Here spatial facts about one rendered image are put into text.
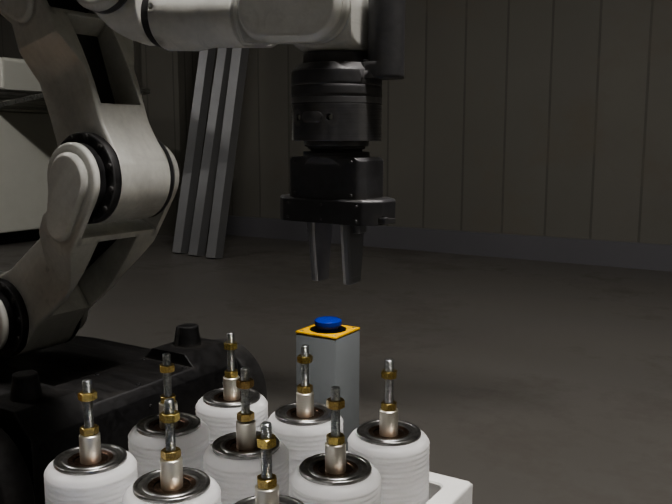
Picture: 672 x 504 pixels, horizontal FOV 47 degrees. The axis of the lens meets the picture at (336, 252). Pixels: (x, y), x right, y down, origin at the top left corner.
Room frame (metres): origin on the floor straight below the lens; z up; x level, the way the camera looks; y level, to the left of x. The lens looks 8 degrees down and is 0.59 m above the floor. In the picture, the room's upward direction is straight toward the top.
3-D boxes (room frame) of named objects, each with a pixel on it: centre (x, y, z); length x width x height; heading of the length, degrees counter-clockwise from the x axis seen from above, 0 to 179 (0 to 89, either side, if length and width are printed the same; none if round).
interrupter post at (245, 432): (0.82, 0.10, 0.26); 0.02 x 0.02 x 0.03
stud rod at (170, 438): (0.72, 0.16, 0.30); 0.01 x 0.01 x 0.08
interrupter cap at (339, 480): (0.76, 0.00, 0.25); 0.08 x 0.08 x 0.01
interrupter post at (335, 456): (0.76, 0.00, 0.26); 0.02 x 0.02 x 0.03
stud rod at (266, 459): (0.66, 0.06, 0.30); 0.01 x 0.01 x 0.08
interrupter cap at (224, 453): (0.82, 0.10, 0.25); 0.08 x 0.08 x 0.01
